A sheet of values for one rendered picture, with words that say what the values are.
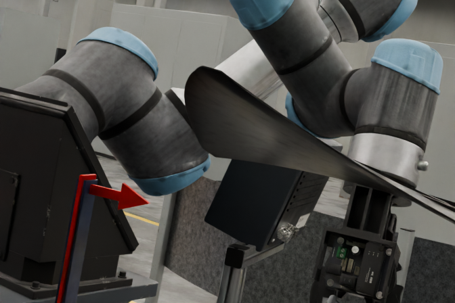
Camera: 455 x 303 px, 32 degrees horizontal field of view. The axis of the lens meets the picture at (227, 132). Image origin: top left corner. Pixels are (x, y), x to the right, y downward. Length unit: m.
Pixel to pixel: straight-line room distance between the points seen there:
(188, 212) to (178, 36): 7.92
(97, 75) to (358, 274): 0.51
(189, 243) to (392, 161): 2.27
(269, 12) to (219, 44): 9.57
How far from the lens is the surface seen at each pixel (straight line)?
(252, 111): 0.50
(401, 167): 0.80
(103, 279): 1.06
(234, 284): 1.21
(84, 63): 1.12
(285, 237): 1.27
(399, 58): 0.83
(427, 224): 7.19
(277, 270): 2.70
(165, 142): 1.16
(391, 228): 0.82
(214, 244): 2.90
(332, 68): 0.88
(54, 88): 1.09
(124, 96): 1.13
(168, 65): 10.91
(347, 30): 1.22
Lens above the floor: 1.29
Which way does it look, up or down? 3 degrees down
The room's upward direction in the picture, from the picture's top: 11 degrees clockwise
